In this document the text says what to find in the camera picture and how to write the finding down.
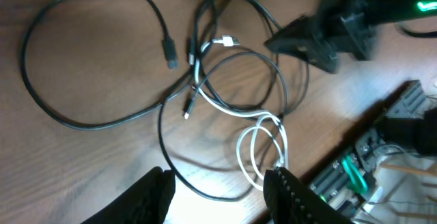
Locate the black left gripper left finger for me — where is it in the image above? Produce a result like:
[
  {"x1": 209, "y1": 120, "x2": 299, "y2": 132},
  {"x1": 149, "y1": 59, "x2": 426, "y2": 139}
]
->
[{"x1": 83, "y1": 167, "x2": 175, "y2": 224}]

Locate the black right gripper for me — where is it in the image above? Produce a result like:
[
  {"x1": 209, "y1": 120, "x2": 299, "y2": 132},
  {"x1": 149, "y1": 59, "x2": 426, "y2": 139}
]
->
[{"x1": 264, "y1": 0, "x2": 376, "y2": 74}]

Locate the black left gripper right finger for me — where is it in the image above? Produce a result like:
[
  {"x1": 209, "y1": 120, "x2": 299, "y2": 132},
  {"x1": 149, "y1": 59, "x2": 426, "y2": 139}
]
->
[{"x1": 263, "y1": 167, "x2": 351, "y2": 224}]

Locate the thin black USB cable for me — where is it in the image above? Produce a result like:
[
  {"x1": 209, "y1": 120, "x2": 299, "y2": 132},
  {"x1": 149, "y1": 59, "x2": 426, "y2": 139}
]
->
[{"x1": 157, "y1": 0, "x2": 310, "y2": 203}]

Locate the white USB cable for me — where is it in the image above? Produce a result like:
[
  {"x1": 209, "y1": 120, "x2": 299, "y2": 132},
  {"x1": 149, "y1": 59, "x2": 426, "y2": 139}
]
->
[{"x1": 193, "y1": 35, "x2": 290, "y2": 192}]

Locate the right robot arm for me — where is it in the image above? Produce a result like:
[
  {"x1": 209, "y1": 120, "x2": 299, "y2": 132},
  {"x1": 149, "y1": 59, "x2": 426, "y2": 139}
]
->
[{"x1": 264, "y1": 0, "x2": 436, "y2": 223}]

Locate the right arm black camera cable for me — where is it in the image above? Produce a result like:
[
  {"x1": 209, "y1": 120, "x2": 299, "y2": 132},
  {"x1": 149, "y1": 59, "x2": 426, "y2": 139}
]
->
[{"x1": 397, "y1": 24, "x2": 437, "y2": 39}]

